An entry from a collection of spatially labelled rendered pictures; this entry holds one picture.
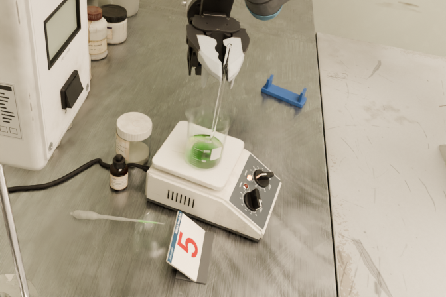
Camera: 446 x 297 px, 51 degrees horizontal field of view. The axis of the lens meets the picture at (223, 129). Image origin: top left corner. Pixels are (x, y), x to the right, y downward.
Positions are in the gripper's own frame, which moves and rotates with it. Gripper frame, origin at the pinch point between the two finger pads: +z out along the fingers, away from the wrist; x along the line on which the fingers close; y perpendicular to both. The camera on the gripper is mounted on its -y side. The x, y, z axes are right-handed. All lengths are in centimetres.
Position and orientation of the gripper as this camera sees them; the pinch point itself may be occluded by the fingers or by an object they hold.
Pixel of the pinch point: (224, 69)
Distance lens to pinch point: 62.4
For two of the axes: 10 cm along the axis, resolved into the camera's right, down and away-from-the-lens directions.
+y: -1.4, 7.5, 6.4
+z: 1.2, 6.5, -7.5
